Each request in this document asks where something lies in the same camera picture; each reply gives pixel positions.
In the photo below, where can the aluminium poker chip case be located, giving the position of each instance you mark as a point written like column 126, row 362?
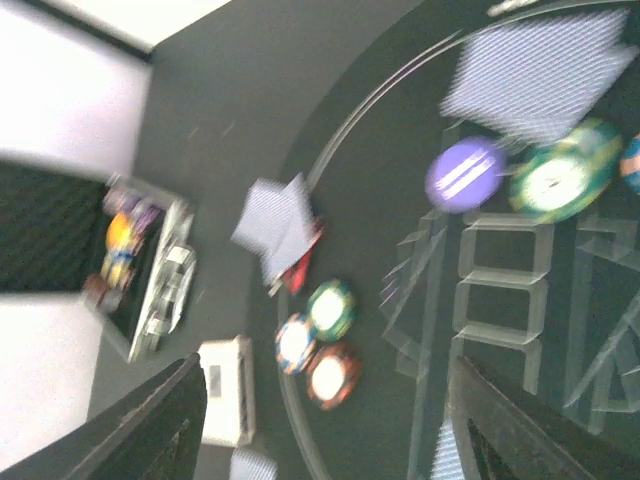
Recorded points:
column 121, row 243

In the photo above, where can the blue playing card deck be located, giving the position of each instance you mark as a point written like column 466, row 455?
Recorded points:
column 247, row 464

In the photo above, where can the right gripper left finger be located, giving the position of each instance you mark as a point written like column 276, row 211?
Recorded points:
column 154, row 432

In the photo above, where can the red chip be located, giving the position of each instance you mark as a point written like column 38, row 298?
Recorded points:
column 333, row 374

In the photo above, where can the round black poker mat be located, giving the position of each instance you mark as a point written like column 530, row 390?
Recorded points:
column 535, row 305

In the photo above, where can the purple round button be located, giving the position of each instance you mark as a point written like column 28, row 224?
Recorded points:
column 465, row 175

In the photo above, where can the green chip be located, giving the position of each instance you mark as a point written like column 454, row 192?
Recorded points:
column 332, row 309
column 560, row 180

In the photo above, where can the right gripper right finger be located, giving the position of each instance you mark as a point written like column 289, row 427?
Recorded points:
column 504, row 432

